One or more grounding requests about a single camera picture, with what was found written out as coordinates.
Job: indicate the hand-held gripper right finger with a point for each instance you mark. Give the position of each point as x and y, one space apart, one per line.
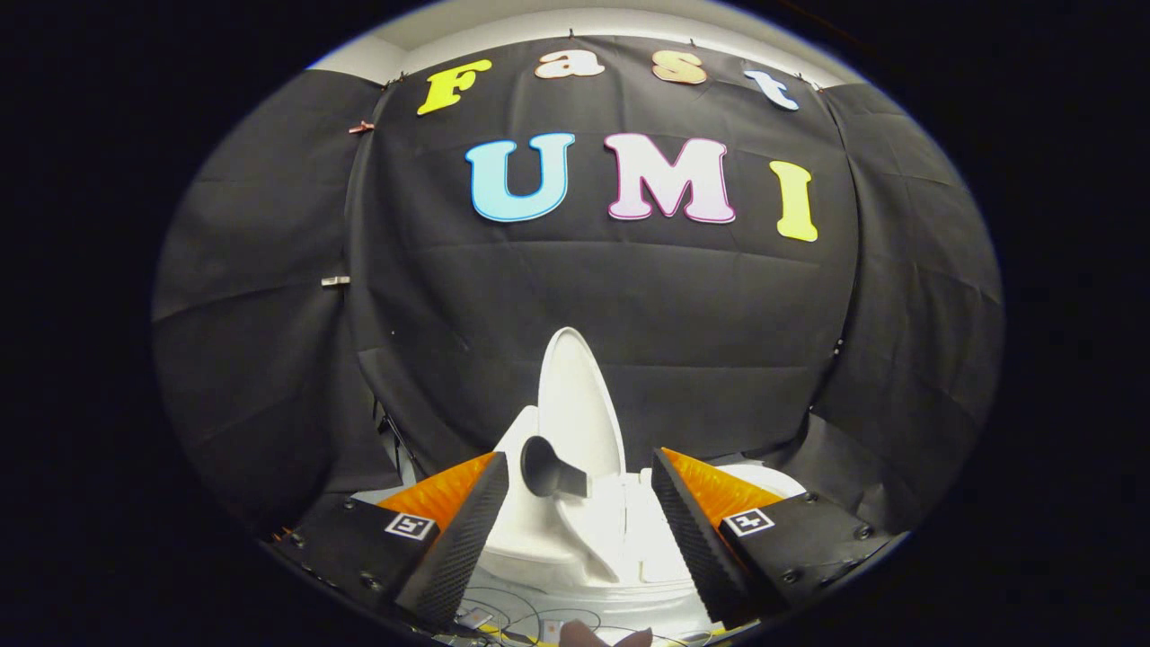
696 539

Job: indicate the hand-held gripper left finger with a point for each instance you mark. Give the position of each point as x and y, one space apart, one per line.
458 548

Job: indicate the white toilet tank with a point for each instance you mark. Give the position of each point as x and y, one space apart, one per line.
519 535

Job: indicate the black backdrop cloth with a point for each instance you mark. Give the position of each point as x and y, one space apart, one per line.
584 305

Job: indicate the red cloth clip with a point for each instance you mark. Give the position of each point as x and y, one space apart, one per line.
361 128

